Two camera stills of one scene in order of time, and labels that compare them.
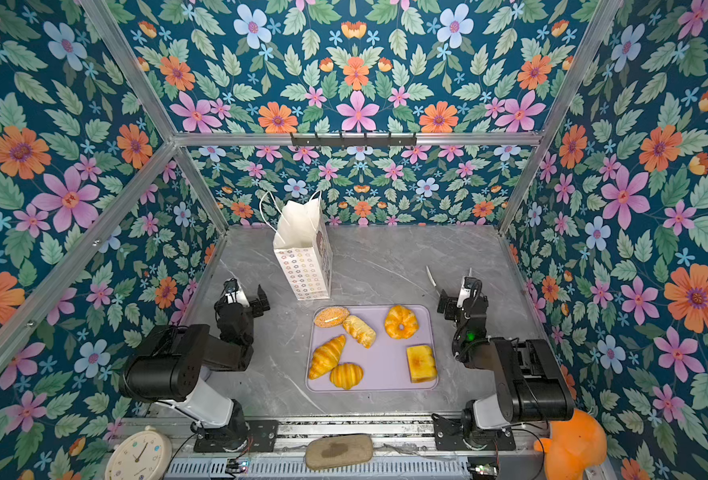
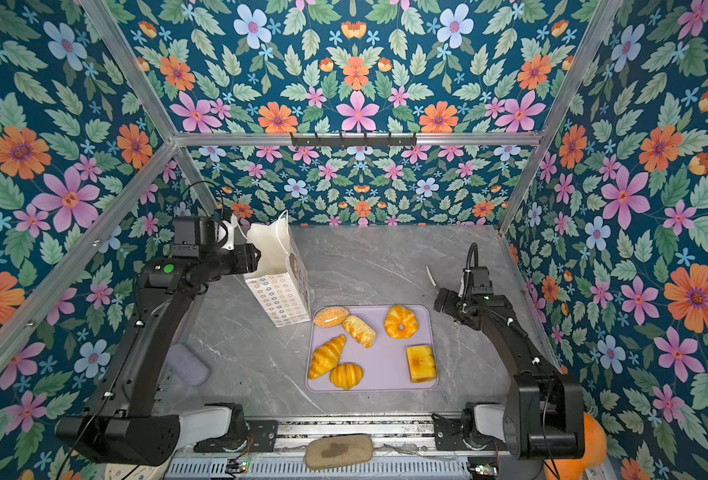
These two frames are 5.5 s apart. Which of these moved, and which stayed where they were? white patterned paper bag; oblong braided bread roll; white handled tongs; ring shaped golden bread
Moved: white patterned paper bag
Stayed: white handled tongs; oblong braided bread roll; ring shaped golden bread
